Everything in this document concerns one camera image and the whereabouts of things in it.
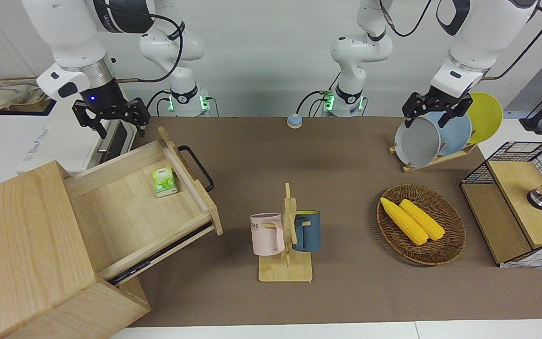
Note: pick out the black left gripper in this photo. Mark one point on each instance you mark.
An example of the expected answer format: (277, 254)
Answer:
(440, 101)

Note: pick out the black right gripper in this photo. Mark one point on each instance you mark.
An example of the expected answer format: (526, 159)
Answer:
(104, 99)

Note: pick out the light wooden drawer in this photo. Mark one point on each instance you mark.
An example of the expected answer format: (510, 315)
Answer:
(125, 212)

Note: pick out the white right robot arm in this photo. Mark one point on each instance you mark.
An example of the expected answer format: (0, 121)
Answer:
(73, 37)

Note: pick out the light blue plate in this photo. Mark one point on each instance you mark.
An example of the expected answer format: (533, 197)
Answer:
(454, 136)

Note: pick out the grey plate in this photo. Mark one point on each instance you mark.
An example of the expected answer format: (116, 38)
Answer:
(417, 143)

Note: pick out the yellow plate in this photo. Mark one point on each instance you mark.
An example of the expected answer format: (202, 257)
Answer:
(485, 115)

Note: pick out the white toaster oven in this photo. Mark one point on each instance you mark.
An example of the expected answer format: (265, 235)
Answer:
(64, 146)

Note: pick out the wooden plate rack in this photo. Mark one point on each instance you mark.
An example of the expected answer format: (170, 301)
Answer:
(410, 167)

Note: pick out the green tissue pack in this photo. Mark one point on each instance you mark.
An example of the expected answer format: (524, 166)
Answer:
(164, 182)

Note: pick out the brown table mat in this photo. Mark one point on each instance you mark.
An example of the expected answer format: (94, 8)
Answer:
(346, 155)

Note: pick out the beige paper bag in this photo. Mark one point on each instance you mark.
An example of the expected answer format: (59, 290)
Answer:
(3, 96)

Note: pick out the short yellow corn cob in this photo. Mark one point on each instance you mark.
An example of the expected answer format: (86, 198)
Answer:
(424, 219)

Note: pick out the long yellow corn cob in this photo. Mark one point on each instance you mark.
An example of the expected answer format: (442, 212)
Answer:
(402, 220)

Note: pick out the blue service bell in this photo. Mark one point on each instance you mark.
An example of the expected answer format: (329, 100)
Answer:
(294, 121)

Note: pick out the brown wicker basket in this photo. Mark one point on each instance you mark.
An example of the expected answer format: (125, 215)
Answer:
(440, 254)

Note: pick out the light wooden cabinet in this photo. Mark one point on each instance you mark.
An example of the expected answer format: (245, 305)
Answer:
(17, 245)

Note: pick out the dark blue mug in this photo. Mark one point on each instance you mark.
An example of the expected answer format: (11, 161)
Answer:
(311, 233)

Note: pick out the pink mug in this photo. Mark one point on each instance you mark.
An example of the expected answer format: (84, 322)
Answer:
(264, 238)

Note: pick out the wooden mug tree stand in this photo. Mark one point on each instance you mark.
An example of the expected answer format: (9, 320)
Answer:
(285, 272)

